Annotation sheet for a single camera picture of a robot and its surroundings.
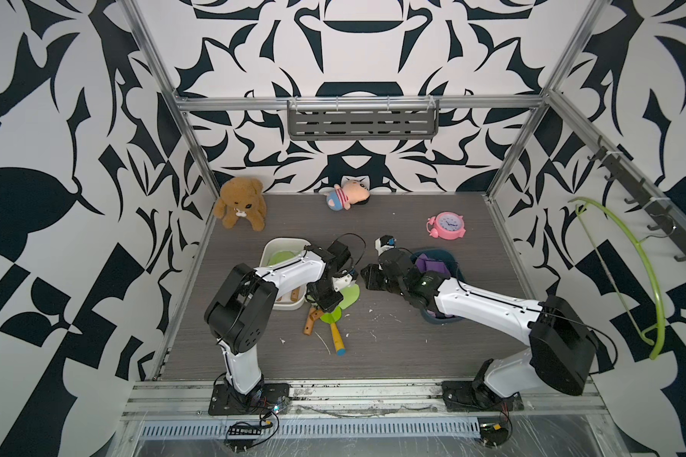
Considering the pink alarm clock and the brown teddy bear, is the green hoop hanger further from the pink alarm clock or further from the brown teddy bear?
the brown teddy bear

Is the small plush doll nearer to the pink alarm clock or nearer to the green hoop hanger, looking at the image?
the pink alarm clock

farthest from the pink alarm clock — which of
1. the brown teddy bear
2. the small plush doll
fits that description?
the brown teddy bear

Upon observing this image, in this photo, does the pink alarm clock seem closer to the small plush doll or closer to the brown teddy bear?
the small plush doll

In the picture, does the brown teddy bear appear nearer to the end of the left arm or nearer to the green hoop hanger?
the end of the left arm

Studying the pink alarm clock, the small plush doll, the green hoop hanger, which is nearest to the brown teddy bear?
the small plush doll

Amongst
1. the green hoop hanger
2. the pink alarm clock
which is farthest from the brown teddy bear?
the green hoop hanger

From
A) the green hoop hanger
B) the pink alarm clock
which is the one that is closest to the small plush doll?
the pink alarm clock

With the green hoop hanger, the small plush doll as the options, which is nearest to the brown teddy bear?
the small plush doll

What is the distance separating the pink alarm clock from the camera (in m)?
1.07

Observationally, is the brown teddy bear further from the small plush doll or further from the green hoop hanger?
the green hoop hanger
